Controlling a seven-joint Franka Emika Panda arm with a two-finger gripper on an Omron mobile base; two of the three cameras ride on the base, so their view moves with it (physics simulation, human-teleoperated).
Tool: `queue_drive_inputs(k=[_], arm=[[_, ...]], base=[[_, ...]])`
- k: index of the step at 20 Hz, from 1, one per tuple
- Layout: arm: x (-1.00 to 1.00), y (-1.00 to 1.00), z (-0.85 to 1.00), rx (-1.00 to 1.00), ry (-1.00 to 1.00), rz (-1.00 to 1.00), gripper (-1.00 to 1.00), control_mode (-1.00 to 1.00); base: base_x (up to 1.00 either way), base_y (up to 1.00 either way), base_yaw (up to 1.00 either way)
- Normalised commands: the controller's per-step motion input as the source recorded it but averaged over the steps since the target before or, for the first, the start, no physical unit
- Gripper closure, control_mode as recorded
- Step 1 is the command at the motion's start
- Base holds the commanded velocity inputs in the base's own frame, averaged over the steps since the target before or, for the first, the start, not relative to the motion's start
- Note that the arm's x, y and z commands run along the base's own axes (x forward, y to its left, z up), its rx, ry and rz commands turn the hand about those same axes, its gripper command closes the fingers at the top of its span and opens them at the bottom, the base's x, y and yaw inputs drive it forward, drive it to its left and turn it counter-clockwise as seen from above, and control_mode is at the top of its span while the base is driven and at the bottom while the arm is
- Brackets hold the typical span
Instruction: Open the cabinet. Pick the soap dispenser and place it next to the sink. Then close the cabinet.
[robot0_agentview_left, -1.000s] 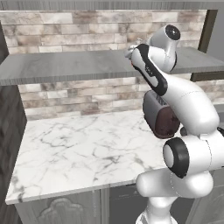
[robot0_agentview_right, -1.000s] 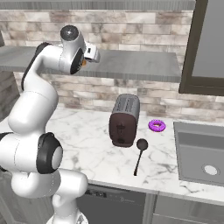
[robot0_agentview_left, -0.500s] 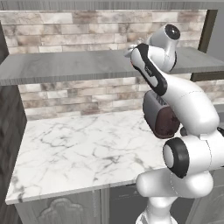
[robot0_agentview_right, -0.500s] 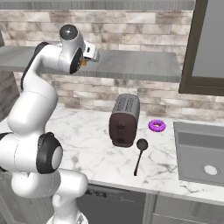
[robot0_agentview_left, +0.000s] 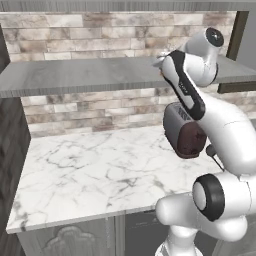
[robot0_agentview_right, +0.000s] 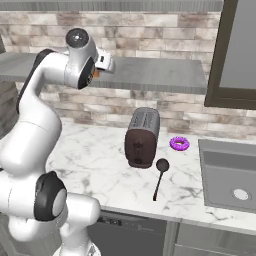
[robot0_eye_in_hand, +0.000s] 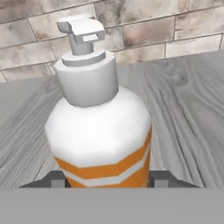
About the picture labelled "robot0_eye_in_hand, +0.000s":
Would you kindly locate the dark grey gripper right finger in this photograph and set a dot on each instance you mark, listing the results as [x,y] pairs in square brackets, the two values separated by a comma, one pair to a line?
[166,179]

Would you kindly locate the white and orange soap dispenser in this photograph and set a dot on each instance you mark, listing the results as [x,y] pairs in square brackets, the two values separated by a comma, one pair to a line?
[96,128]

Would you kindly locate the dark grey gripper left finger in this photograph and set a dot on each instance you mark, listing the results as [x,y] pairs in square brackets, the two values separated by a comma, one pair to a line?
[52,180]

